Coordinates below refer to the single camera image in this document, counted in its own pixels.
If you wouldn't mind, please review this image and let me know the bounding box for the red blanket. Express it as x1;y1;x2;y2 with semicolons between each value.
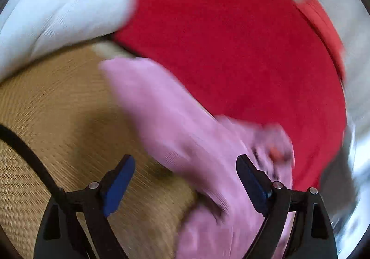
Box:
114;0;347;190

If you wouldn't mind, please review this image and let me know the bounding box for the pink corduroy garment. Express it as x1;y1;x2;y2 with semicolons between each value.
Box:
100;58;294;258

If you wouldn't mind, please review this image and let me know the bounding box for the black cable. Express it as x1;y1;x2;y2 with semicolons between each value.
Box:
0;124;69;213

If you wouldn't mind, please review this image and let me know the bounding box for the white quilted pillow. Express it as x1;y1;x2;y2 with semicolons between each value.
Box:
1;0;137;80

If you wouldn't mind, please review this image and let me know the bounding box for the woven rattan bed mat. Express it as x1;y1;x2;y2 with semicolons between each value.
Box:
1;41;196;258

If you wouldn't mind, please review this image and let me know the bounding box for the small red pillow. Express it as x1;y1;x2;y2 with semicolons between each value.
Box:
295;0;345;82

